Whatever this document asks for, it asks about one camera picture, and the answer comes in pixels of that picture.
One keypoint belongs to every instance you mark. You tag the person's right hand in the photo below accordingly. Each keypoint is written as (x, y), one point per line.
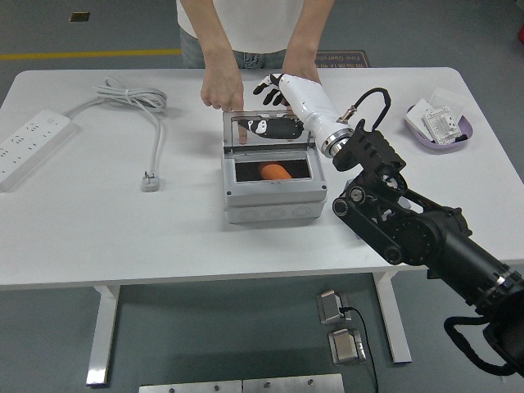
(223, 88)

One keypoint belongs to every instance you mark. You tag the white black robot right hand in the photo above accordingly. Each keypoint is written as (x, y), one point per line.
(311, 102)

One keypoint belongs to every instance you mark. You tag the person's left hand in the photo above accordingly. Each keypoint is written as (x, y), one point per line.
(303, 71)

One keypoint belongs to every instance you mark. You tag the transparent hinged box lid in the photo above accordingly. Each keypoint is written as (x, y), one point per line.
(254, 145)

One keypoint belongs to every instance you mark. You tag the orange cylindrical battery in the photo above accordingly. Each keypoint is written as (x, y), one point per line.
(275, 172)

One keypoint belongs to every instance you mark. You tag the grey plastic junction box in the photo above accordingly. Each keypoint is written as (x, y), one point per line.
(274, 198)

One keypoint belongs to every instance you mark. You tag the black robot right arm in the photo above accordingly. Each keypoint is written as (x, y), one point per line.
(430, 237)

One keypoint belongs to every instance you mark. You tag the person's right forearm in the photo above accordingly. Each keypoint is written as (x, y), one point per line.
(213, 37)

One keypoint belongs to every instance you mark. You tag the person's left forearm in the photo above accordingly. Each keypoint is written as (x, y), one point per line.
(309, 32)

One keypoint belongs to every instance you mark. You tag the plain white card box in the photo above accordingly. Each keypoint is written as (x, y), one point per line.
(417, 116)

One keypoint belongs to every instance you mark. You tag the brown floor sign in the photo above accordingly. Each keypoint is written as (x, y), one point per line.
(348, 59)

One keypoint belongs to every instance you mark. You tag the person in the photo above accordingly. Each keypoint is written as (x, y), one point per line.
(258, 24)

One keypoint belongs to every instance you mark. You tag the white printed socket panel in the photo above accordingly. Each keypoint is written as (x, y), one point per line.
(442, 125)

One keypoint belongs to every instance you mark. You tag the clear plastic packet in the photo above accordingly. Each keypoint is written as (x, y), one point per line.
(448, 98)

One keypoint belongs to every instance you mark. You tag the yellow floor tape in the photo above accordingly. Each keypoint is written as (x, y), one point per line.
(82, 54)

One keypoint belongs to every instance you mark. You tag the small black part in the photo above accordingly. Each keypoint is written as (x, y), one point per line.
(462, 138)

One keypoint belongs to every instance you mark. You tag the purple plastic tray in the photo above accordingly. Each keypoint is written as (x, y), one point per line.
(466, 125)

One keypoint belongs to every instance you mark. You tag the small brass floor plate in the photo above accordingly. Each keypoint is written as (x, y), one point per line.
(79, 17)

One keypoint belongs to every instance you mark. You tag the white power strip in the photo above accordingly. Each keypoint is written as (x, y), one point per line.
(28, 147)

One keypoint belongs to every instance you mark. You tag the silver foot pedal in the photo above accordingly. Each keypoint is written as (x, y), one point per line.
(329, 309)
(346, 348)

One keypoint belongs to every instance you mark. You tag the red object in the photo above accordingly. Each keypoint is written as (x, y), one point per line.
(520, 37)

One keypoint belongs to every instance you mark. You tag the white table leg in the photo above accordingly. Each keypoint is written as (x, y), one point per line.
(102, 331)
(395, 323)

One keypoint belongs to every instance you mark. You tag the grey metal plate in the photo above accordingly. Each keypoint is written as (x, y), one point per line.
(292, 385)
(188, 387)

